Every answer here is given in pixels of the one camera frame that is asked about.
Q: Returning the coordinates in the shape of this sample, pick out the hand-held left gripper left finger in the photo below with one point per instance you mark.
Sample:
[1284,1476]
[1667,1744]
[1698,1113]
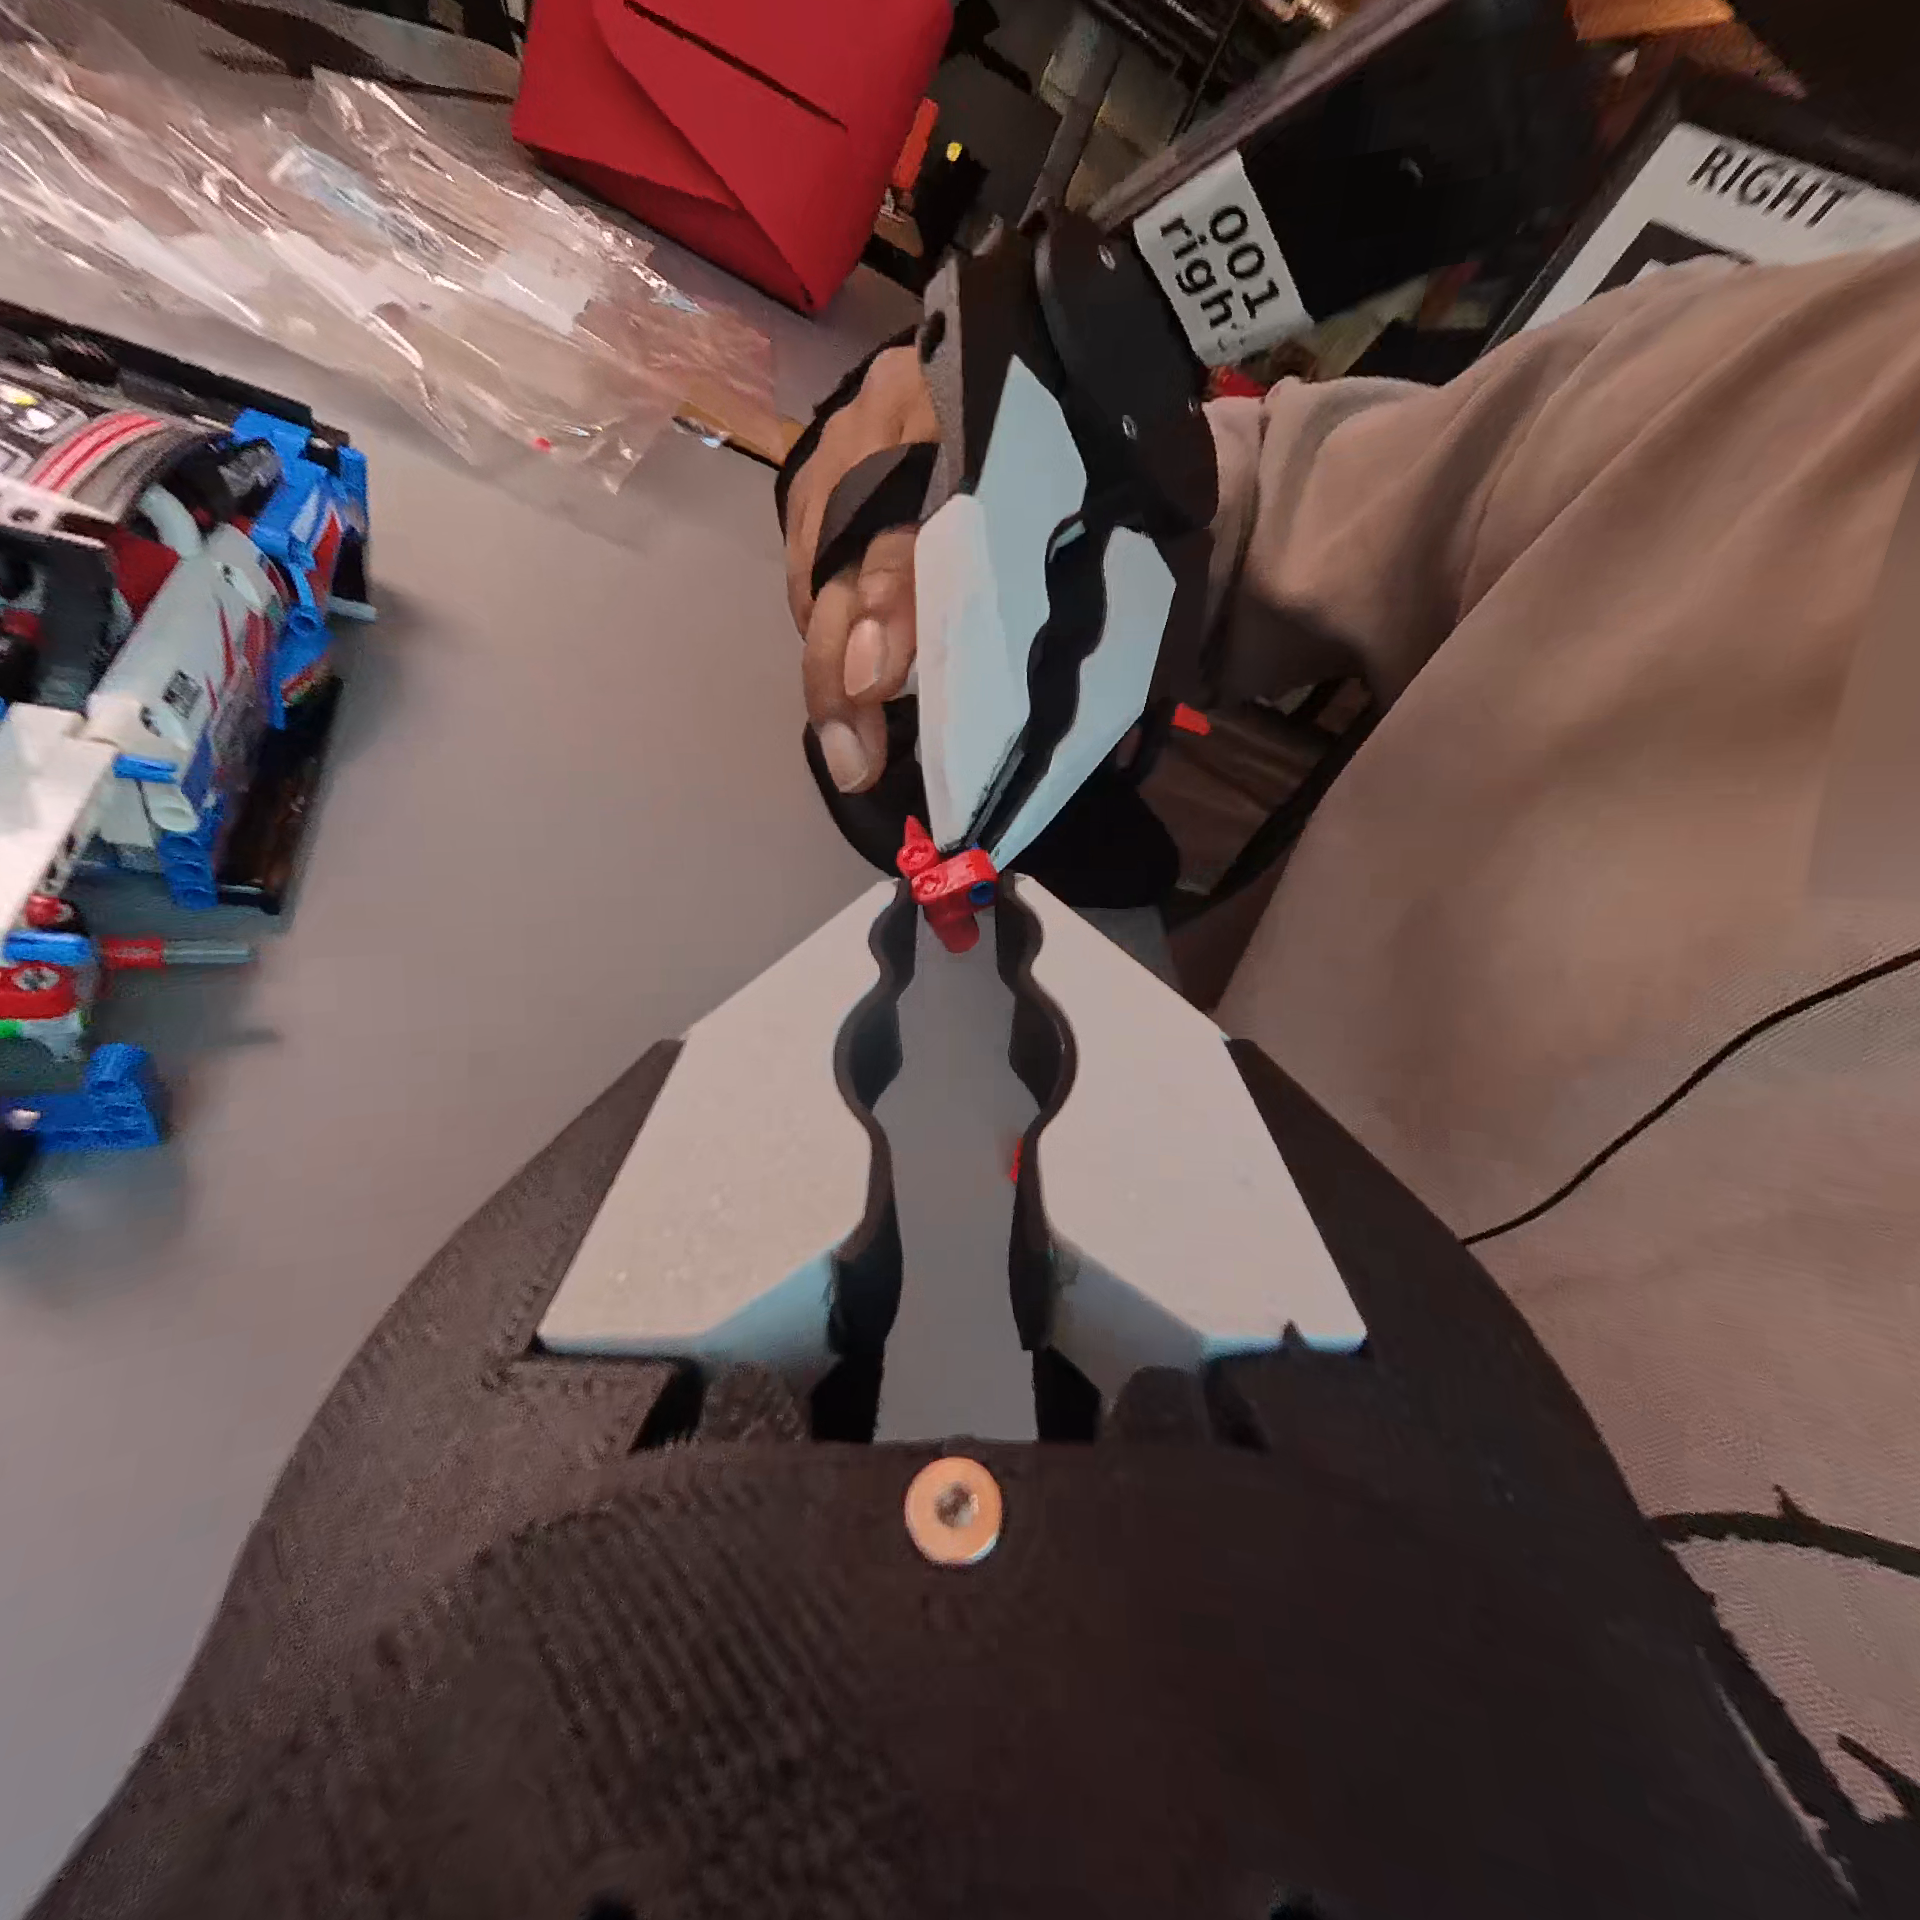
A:
[708,1200]

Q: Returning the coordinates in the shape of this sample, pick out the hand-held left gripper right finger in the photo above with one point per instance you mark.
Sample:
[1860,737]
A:
[1200,1200]

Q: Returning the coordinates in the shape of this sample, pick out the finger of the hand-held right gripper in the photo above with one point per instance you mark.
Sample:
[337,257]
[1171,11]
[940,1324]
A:
[974,643]
[1126,643]

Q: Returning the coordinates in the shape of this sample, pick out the red long brick connector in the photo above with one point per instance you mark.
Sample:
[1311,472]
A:
[917,855]

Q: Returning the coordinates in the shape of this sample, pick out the red short brick connector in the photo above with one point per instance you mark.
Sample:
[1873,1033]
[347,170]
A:
[962,872]

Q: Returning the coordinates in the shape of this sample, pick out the person's right forearm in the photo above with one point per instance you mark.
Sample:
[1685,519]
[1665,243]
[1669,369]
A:
[1501,494]

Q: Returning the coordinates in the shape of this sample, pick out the grey desk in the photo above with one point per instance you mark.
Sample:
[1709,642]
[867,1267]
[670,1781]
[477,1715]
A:
[524,749]

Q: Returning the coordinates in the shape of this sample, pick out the person's right hand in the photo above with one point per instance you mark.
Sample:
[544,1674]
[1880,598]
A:
[871,643]

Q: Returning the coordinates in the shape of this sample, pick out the person's beige hoodie torso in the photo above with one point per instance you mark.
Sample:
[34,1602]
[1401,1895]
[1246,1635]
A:
[1651,1348]

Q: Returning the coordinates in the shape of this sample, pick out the Lego set box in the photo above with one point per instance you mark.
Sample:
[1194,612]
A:
[1726,209]

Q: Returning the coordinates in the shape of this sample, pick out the clear plastic bag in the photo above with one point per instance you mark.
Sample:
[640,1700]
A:
[377,257]

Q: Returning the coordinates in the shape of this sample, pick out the toy brick race car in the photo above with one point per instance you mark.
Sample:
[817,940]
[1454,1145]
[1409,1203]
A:
[194,674]

